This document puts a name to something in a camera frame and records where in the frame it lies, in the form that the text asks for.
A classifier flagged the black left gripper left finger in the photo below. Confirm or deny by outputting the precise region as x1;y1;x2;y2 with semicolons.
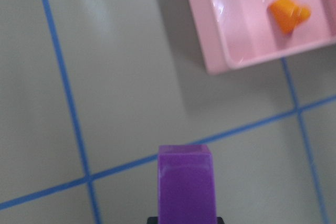
146;216;159;224

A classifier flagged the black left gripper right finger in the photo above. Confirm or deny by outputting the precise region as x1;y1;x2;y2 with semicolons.
217;217;225;224

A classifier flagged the purple block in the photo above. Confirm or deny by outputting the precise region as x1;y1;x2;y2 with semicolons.
157;145;217;223

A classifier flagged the orange block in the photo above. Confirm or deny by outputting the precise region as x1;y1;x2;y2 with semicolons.
268;0;311;34

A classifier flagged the pink plastic box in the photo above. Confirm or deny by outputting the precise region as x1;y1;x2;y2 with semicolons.
188;0;335;74

